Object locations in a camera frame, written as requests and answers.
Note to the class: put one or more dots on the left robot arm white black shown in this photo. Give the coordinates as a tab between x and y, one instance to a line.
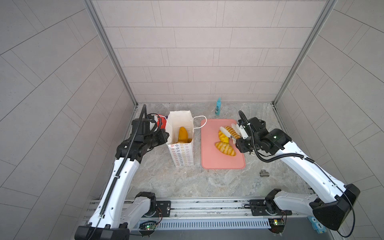
110	222

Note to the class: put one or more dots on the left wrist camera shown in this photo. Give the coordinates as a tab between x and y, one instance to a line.
147	126

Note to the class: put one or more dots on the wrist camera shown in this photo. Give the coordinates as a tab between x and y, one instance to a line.
256	125
147	126

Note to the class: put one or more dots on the right circuit board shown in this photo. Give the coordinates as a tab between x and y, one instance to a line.
277	226

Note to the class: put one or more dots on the blue owl number tag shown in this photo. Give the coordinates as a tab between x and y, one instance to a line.
317	226

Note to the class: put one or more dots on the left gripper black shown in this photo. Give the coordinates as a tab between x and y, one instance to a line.
162	139

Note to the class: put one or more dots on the pink plastic tray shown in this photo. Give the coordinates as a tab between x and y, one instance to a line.
212	158

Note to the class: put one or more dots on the red shark plush toy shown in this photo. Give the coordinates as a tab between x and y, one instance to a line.
161	121

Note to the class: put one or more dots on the left green circuit board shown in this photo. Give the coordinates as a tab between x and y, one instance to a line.
148	226

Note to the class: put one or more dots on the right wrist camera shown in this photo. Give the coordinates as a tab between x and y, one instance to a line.
256	125

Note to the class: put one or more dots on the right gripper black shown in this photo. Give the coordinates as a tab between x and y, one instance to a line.
239	143

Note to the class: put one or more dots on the striped twisted fake bread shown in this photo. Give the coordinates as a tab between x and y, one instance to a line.
233	132

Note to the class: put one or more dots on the braided fake bread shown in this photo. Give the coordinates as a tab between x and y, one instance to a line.
225	148

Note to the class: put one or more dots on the long loaf fake bread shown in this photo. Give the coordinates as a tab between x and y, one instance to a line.
183	136

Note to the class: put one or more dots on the teal small bottle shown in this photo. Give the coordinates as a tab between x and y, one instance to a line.
218	107

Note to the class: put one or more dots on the small grey metal fitting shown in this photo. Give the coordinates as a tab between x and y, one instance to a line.
264	173

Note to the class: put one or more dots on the yellow small fake pastry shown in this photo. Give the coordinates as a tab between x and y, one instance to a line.
223	138

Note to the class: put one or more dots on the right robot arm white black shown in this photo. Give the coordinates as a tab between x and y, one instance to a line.
332	200

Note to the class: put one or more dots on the white printed paper bag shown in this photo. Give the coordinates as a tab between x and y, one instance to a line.
182	154

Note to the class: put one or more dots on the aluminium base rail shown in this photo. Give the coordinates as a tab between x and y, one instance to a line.
212	214

